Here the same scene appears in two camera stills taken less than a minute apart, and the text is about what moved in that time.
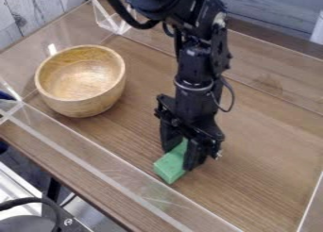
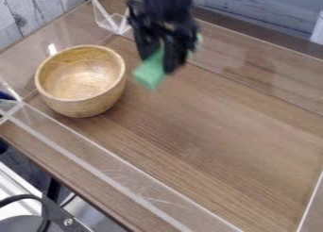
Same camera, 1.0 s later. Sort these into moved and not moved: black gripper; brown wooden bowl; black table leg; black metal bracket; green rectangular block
Moved: green rectangular block; black gripper
Not moved: black table leg; brown wooden bowl; black metal bracket
